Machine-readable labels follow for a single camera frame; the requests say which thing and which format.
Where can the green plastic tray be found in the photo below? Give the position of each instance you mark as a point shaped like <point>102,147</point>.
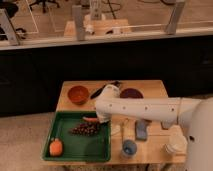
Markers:
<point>80,148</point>

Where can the orange bowl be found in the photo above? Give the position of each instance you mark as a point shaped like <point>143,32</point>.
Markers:
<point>78,95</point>

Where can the black office chair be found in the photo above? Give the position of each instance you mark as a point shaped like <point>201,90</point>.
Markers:
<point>43,3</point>

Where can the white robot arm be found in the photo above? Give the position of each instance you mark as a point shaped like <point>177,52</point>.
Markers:
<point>196,114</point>

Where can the dark grape bunch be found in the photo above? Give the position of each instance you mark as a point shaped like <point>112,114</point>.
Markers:
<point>87,129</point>

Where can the orange toy fruit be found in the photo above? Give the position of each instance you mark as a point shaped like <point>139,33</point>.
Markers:
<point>56,147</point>

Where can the blue plastic cup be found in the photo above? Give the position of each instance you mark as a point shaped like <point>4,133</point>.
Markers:
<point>129,148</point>

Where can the black handled brush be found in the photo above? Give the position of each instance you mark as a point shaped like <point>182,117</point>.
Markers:
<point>98,91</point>

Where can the purple bowl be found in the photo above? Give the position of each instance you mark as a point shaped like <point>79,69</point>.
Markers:
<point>131,93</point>

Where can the blue sponge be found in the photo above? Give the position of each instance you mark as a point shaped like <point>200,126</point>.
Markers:
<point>141,130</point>

